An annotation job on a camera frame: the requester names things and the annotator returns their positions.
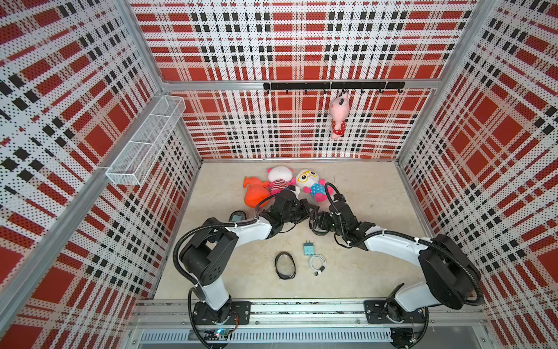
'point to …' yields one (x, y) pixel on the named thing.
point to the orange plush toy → (256, 191)
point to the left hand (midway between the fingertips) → (321, 207)
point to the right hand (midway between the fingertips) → (321, 217)
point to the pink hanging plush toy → (339, 107)
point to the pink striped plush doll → (279, 177)
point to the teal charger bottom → (309, 248)
